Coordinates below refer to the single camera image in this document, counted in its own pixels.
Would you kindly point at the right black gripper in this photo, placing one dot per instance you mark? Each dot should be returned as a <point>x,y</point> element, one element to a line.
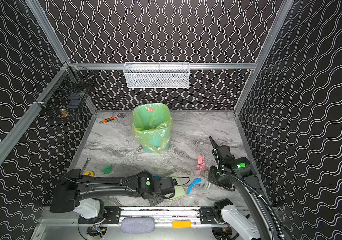
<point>221,152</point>

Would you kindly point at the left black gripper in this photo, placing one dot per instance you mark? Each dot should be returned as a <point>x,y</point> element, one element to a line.
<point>167,185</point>

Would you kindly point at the pale green dustpan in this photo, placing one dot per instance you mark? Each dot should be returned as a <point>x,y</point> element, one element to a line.
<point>179,189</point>

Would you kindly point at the green bin with bag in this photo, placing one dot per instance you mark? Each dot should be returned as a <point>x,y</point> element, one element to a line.
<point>151,125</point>

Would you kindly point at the pale green brush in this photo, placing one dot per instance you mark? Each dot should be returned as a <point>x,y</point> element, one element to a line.
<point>207,185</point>

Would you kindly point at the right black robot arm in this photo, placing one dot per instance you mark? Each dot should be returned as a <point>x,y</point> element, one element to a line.
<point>238,174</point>

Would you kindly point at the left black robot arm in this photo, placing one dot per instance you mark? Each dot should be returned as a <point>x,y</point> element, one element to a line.
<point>82,194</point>

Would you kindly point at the pink paper scrap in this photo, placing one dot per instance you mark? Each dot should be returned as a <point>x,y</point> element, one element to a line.
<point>201,164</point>

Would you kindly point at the yellow block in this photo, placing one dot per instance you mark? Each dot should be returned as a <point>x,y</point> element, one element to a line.
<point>181,224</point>

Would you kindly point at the green paper scrap left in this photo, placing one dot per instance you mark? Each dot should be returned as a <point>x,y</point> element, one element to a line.
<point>106,170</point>

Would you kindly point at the yellow tape measure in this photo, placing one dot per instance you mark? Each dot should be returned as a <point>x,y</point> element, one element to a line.
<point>89,173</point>

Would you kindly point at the orange utility knife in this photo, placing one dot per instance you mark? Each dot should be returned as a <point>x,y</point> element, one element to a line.
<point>121,115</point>

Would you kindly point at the brass object in basket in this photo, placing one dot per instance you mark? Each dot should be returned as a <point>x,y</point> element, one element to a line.
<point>64,113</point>

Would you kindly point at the white wire basket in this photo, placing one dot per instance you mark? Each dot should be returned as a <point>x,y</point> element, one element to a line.
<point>157,74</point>

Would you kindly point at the black wire basket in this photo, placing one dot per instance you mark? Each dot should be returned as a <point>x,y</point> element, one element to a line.
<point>70,93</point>

